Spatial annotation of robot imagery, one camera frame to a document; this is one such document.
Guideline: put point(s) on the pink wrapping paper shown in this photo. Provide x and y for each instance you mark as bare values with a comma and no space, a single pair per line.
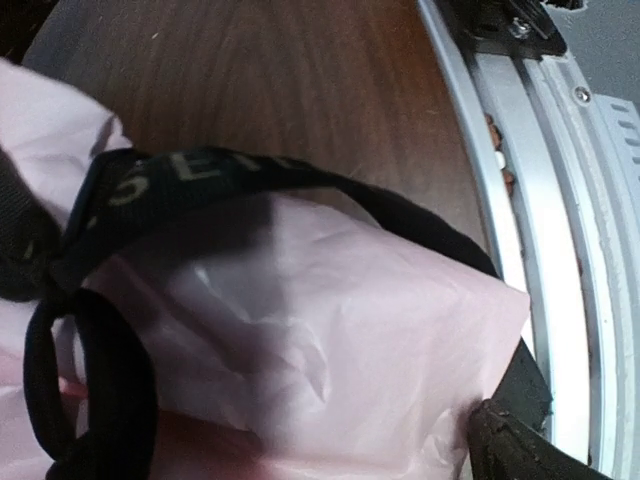
290,335

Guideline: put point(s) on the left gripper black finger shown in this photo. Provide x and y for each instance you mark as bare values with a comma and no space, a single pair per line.
504,435

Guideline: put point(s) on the black ribbon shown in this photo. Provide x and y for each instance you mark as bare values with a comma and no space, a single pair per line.
125,196

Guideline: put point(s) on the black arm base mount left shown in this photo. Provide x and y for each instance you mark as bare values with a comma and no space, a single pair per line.
516,29

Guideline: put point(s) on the aluminium front rail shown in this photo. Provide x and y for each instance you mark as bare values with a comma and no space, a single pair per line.
557,169

